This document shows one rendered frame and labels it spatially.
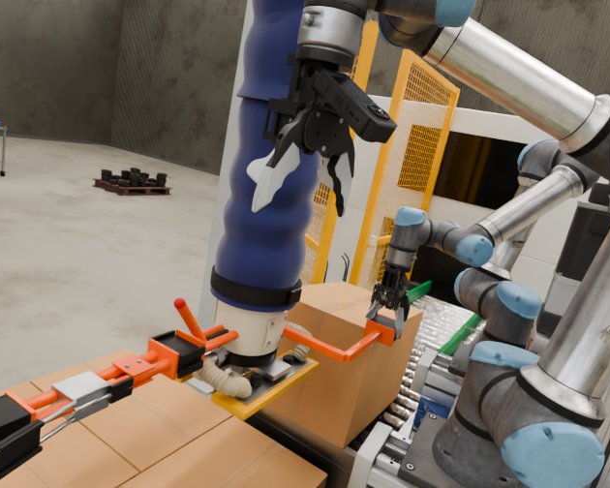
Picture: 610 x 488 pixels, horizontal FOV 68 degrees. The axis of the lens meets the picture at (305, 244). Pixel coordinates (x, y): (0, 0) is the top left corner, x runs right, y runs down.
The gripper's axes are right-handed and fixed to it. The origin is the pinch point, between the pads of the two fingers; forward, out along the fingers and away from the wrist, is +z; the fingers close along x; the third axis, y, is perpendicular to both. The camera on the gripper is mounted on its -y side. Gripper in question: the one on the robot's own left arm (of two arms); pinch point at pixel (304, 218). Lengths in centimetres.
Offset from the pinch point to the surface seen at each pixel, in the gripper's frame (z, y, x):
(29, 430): 36.5, 19.1, 25.1
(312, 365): 50, 34, -46
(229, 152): 7, 172, -98
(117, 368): 38, 33, 8
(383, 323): 36, 26, -63
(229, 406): 50, 28, -16
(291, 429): 87, 51, -62
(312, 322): 49, 54, -64
